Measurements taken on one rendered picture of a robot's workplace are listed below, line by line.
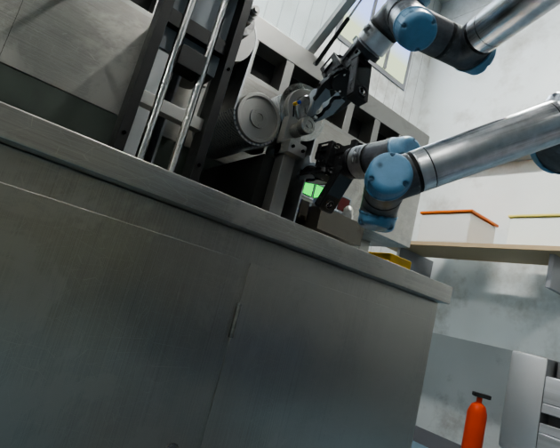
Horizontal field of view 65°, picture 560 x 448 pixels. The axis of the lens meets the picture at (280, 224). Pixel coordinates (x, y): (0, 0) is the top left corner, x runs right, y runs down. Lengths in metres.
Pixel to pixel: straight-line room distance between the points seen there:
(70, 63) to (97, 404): 0.88
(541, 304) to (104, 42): 3.34
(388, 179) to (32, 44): 0.92
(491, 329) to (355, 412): 3.05
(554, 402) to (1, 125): 0.63
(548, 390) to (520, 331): 3.35
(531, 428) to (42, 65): 1.20
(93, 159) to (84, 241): 0.11
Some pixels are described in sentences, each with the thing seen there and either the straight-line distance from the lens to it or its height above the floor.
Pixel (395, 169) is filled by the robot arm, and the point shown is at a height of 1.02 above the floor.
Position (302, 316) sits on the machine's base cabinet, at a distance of 0.80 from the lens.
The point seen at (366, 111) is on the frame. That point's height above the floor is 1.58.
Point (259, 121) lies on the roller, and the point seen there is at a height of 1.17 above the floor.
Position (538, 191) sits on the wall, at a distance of 4.08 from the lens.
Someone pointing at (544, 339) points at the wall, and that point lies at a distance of 3.76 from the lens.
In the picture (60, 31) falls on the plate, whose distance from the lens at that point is 1.32.
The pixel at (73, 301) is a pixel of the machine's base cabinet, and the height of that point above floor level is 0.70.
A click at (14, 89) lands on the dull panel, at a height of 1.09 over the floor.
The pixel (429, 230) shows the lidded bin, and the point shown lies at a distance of 3.74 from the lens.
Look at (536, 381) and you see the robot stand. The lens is 0.49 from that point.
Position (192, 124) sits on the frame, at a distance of 0.86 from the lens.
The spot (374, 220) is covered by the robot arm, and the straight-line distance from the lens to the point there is 0.86.
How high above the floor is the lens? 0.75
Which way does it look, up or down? 11 degrees up
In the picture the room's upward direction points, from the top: 15 degrees clockwise
